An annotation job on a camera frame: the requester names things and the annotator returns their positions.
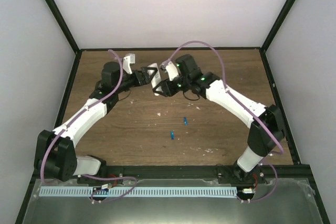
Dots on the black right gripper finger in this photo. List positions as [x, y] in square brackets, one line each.
[161, 91]
[161, 86]

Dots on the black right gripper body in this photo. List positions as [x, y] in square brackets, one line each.
[172, 91]

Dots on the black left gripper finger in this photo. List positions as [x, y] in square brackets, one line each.
[150, 70]
[148, 79]

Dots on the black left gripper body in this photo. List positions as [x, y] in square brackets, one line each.
[144, 77]

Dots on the white remote control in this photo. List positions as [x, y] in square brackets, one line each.
[157, 77]

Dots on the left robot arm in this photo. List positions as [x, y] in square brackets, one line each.
[56, 150]

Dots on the grey metal front plate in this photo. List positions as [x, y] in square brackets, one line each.
[277, 201]

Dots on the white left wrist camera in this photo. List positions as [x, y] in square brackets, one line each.
[128, 61]

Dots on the light blue slotted cable duct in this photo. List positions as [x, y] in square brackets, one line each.
[85, 191]

